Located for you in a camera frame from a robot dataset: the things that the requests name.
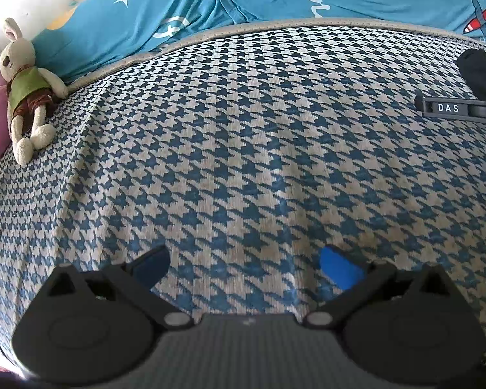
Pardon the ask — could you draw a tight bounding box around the houndstooth bed mat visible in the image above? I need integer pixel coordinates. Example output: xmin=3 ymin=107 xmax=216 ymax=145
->
xmin=0 ymin=18 xmax=486 ymax=375

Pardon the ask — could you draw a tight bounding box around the black t-shirt with red print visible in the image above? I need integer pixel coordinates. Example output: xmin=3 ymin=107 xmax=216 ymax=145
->
xmin=456 ymin=49 xmax=486 ymax=103

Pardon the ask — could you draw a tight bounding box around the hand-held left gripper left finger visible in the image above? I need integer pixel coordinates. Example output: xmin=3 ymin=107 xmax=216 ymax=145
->
xmin=44 ymin=245 xmax=195 ymax=331

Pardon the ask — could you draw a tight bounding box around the rabbit plush toy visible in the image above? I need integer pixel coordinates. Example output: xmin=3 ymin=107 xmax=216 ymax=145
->
xmin=0 ymin=17 xmax=69 ymax=166

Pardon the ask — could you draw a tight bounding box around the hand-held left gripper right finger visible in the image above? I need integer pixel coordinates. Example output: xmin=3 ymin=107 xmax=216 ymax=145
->
xmin=304 ymin=246 xmax=457 ymax=330

